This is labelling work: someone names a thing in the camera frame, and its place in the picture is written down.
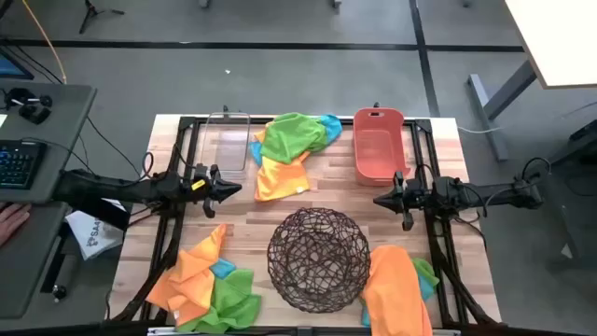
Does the black backlit keyboard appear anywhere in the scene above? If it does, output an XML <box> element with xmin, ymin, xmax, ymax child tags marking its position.
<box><xmin>0</xmin><ymin>139</ymin><xmax>48</xmax><ymax>190</ymax></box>

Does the silver aluminium rail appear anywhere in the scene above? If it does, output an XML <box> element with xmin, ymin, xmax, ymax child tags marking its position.
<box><xmin>147</xmin><ymin>326</ymin><xmax>461</xmax><ymax>336</ymax></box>

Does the black clamp mount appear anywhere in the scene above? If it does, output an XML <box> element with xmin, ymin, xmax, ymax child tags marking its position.
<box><xmin>4</xmin><ymin>87</ymin><xmax>53</xmax><ymax>125</ymax></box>

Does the orange microfiber towel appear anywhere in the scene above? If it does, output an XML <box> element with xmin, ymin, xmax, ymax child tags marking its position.
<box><xmin>145</xmin><ymin>222</ymin><xmax>229</xmax><ymax>328</ymax></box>
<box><xmin>254</xmin><ymin>129</ymin><xmax>312</xmax><ymax>203</ymax></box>
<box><xmin>359</xmin><ymin>245</ymin><xmax>434</xmax><ymax>336</ymax></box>

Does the grey table leg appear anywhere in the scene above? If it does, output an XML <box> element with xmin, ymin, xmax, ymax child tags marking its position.
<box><xmin>465</xmin><ymin>60</ymin><xmax>537</xmax><ymax>162</ymax></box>

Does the person's hand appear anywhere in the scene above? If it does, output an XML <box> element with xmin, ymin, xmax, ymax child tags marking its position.
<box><xmin>0</xmin><ymin>203</ymin><xmax>33</xmax><ymax>247</ymax></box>

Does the black tripod stand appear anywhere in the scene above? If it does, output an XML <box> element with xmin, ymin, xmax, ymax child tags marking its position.
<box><xmin>77</xmin><ymin>0</ymin><xmax>126</xmax><ymax>35</ymax></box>

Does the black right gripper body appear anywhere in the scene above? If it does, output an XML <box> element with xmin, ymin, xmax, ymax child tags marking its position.
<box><xmin>394</xmin><ymin>170</ymin><xmax>440</xmax><ymax>232</ymax></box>

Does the white printed bag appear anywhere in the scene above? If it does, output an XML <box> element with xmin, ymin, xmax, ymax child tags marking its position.
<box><xmin>64</xmin><ymin>209</ymin><xmax>126</xmax><ymax>261</ymax></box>

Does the computer monitor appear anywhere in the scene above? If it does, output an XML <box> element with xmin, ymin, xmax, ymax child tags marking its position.
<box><xmin>0</xmin><ymin>49</ymin><xmax>35</xmax><ymax>81</ymax></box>

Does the orange plastic basket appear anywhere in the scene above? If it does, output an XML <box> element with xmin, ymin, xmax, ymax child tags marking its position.
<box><xmin>353</xmin><ymin>106</ymin><xmax>412</xmax><ymax>188</ymax></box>

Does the dark woven wicker basket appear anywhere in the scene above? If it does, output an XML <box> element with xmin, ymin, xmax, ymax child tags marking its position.
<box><xmin>266</xmin><ymin>207</ymin><xmax>372</xmax><ymax>315</ymax></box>

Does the grey side desk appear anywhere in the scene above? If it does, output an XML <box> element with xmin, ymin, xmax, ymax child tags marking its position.
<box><xmin>0</xmin><ymin>78</ymin><xmax>98</xmax><ymax>319</ymax></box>

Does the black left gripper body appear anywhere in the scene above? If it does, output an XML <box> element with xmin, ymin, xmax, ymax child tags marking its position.
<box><xmin>184</xmin><ymin>162</ymin><xmax>223</xmax><ymax>219</ymax></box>

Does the white table top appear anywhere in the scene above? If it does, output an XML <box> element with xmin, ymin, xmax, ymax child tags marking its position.
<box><xmin>505</xmin><ymin>0</ymin><xmax>597</xmax><ymax>90</ymax></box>

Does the white floor cable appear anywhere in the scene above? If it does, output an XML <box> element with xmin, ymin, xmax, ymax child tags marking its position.
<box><xmin>456</xmin><ymin>124</ymin><xmax>506</xmax><ymax>136</ymax></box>

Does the black aluminium table frame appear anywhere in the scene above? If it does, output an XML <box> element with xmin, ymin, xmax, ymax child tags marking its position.
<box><xmin>104</xmin><ymin>115</ymin><xmax>503</xmax><ymax>329</ymax></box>

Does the yellow cable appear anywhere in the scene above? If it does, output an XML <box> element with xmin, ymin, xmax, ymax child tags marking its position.
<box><xmin>21</xmin><ymin>0</ymin><xmax>67</xmax><ymax>85</ymax></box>

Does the clear plastic bin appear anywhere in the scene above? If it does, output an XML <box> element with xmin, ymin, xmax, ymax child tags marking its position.
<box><xmin>199</xmin><ymin>111</ymin><xmax>252</xmax><ymax>173</ymax></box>

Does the thin black cable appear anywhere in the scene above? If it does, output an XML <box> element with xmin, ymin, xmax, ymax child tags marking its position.
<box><xmin>86</xmin><ymin>115</ymin><xmax>142</xmax><ymax>179</ymax></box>

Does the green microfiber towel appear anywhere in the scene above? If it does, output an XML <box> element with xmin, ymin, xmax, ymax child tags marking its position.
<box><xmin>411</xmin><ymin>257</ymin><xmax>441</xmax><ymax>288</ymax></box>
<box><xmin>259</xmin><ymin>112</ymin><xmax>330</xmax><ymax>165</ymax></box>
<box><xmin>175</xmin><ymin>268</ymin><xmax>263</xmax><ymax>334</ymax></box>

